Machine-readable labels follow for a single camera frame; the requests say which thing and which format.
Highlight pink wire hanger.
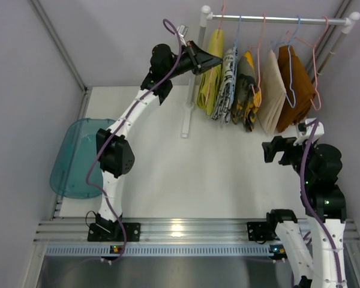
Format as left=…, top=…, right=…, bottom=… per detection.
left=205, top=0, right=227, bottom=104
left=250, top=14, right=266, bottom=108
left=286, top=16, right=330, bottom=112

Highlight yellow-green trousers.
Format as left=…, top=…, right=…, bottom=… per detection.
left=196, top=29, right=224, bottom=117

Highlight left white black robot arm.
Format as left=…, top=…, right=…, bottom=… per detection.
left=88, top=41, right=223, bottom=242

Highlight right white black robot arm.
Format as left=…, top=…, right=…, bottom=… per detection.
left=262, top=136, right=348, bottom=287

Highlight black white print trousers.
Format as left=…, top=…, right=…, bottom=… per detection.
left=211, top=46, right=233, bottom=124

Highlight beige trousers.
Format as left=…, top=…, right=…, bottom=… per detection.
left=257, top=50, right=286, bottom=134

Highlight camouflage yellow trousers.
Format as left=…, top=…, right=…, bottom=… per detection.
left=231, top=50, right=260, bottom=132

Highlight brown trousers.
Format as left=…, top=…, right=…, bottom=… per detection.
left=277, top=46, right=316, bottom=133

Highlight white metal clothes rack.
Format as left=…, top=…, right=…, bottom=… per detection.
left=179, top=5, right=360, bottom=139

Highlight teal plastic bin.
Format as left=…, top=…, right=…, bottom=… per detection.
left=50, top=118, right=115, bottom=199

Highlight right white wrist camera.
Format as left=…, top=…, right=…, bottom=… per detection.
left=293, top=118, right=325, bottom=146

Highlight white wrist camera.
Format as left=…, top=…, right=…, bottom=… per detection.
left=177, top=25, right=188, bottom=37
left=293, top=118, right=325, bottom=146

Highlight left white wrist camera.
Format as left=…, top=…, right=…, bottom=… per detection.
left=177, top=25, right=188, bottom=37

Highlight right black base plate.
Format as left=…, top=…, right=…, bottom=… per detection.
left=247, top=221, right=276, bottom=244

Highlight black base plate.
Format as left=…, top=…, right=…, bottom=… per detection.
left=87, top=222, right=140, bottom=242
left=247, top=221, right=276, bottom=244

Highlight aluminium mounting rail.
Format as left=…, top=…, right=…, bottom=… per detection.
left=32, top=217, right=360, bottom=244

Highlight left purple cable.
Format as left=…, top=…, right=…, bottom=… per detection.
left=86, top=19, right=189, bottom=265

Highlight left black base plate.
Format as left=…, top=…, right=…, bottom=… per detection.
left=87, top=222, right=140, bottom=242

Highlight grey slotted cable duct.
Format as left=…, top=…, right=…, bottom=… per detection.
left=45, top=244, right=284, bottom=257

